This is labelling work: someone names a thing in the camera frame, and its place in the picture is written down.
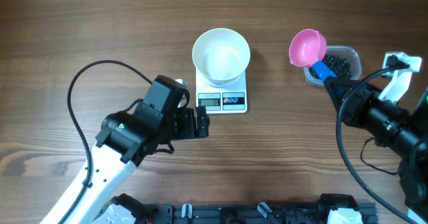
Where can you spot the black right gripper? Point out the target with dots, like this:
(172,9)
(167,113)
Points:
(355,103)

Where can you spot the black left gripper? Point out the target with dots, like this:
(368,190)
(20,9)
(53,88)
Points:
(188,116)

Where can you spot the pink scoop blue handle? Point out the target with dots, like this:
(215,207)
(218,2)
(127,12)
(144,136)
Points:
(307,50)

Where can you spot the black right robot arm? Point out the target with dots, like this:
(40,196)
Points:
(405,133)

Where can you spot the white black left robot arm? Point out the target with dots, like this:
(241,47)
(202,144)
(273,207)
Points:
(123,142)

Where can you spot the white digital kitchen scale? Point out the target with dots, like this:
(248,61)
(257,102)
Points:
(228,98)

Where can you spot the white round bowl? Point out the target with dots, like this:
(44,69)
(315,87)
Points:
(221,55)

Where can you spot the black beans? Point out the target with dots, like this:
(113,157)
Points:
(339,67)

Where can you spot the clear plastic container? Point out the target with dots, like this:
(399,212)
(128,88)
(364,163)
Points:
(351,55)

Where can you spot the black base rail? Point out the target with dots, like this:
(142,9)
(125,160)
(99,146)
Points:
(313,212)

